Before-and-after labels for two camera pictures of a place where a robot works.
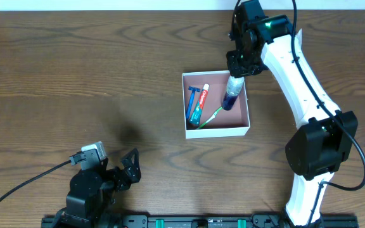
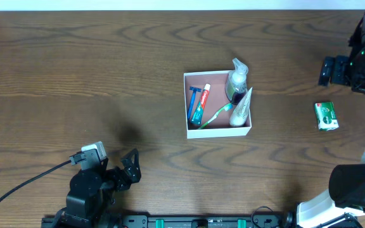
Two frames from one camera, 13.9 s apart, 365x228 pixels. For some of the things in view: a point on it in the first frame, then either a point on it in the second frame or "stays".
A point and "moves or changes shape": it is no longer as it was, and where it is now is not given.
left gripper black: [119, 177] stays
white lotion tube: [298, 42] → [240, 114]
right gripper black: [244, 68] → [340, 70]
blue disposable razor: [189, 109] stays
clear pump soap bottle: [234, 87] moves or changes shape
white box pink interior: [203, 92] stays
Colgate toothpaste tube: [194, 118] stays
